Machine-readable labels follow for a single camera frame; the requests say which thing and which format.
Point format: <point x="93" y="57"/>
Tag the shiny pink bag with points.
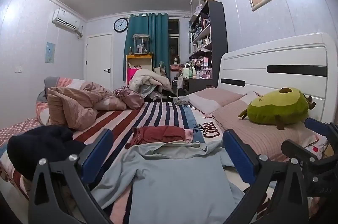
<point x="132" y="99"/>

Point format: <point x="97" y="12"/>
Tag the round wall clock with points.
<point x="121" y="25"/>

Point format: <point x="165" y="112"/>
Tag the small pink garment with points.
<point x="189" y="135"/>

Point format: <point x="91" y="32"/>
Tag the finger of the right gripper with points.
<point x="296" y="152"/>
<point x="329" y="130"/>

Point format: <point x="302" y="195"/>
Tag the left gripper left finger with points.
<point x="47" y="202"/>

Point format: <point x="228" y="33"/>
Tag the white bed headboard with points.
<point x="307" y="62"/>

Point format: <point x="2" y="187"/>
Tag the pink brown crumpled duvet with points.
<point x="74" y="103"/>

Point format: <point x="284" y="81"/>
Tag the pink ribbed pillow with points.
<point x="267" y="139"/>

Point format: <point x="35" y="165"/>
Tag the green avocado plush toy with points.
<point x="280" y="108"/>

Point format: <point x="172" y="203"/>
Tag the black knit garment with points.
<point x="53" y="143"/>

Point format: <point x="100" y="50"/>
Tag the light blue sweatshirt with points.
<point x="174" y="182"/>

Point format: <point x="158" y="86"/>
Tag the yellow top shelf unit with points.
<point x="137" y="61"/>

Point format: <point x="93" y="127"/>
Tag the teal curtain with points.
<point x="156" y="26"/>

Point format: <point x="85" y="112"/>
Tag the blue wall poster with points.
<point x="50" y="53"/>

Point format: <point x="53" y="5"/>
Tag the white air conditioner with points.
<point x="66" y="20"/>

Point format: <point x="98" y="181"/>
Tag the far pink pillow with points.
<point x="210" y="99"/>

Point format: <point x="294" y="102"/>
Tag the white door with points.
<point x="99" y="60"/>

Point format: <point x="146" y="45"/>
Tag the glass display case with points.
<point x="141" y="43"/>

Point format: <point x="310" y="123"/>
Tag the black bookshelf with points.
<point x="208" y="43"/>

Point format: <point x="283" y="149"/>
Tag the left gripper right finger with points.
<point x="288" y="203"/>

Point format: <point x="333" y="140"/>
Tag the dark red garment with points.
<point x="160" y="134"/>

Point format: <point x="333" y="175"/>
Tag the cream clothes pile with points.
<point x="145" y="81"/>

